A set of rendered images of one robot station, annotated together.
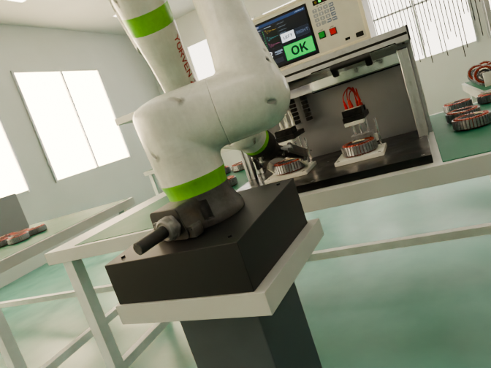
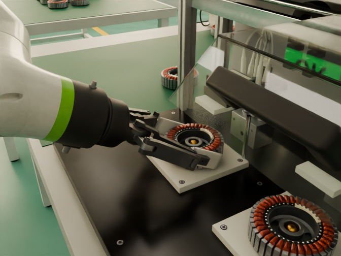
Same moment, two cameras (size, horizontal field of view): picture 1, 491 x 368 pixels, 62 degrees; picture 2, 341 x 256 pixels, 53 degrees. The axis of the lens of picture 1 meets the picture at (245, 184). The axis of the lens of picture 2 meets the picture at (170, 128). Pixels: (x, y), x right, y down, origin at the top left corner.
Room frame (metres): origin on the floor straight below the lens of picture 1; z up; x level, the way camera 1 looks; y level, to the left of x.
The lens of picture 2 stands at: (0.92, -0.44, 1.15)
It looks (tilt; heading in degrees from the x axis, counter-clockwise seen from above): 30 degrees down; 35
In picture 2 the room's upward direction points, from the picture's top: straight up
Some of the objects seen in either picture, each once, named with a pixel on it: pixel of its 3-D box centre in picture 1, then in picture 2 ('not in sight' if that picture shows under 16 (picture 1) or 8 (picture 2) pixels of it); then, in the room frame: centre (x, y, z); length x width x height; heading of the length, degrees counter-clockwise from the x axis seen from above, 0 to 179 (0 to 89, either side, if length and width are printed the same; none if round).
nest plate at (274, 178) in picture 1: (291, 172); (193, 155); (1.39, -0.16, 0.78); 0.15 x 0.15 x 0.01; 65
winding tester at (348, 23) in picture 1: (311, 35); not in sight; (1.62, -0.42, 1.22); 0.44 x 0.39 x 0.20; 65
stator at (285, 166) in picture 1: (288, 165); (193, 145); (1.39, -0.16, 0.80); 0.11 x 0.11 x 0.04
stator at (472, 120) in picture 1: (471, 120); not in sight; (1.27, -0.74, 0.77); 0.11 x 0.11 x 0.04
